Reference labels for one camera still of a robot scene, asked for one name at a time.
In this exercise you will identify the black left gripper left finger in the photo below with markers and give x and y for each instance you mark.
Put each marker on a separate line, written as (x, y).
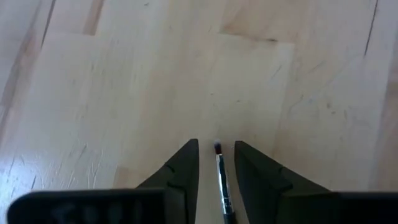
(93, 208)

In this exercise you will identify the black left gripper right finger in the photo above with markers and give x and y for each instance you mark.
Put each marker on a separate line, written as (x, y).
(311, 208)

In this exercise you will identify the black thin makeup brush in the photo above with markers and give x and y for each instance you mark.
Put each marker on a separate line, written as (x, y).
(222, 180)

